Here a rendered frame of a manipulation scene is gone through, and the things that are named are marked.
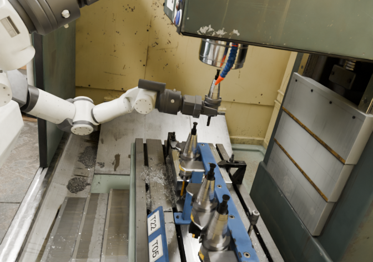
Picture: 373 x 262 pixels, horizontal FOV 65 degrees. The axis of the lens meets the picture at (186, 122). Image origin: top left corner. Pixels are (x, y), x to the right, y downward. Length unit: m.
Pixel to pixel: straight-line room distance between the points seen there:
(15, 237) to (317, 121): 1.18
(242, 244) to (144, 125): 1.48
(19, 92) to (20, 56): 0.48
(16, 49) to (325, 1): 0.62
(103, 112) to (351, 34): 0.81
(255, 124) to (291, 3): 1.75
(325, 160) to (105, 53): 1.45
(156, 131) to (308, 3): 1.47
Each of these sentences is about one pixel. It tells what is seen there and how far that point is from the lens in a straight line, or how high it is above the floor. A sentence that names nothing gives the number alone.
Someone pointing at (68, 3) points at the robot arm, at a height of 1.63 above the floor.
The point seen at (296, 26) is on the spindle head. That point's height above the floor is 1.64.
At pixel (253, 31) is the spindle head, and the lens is 0.70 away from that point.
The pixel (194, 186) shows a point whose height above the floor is 1.22.
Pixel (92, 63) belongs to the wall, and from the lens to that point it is 2.06.
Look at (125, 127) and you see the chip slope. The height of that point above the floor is 0.77.
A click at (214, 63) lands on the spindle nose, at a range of 0.96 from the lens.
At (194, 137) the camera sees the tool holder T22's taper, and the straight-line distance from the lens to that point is 0.88.
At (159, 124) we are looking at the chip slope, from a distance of 2.06.
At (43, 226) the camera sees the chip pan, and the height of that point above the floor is 0.67.
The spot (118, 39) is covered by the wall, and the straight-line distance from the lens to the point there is 2.01.
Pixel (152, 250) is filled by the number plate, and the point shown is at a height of 0.93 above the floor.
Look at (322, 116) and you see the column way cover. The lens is 1.23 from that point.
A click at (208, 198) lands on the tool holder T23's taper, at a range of 0.72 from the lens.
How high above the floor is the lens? 1.68
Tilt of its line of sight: 24 degrees down
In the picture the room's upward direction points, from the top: 10 degrees clockwise
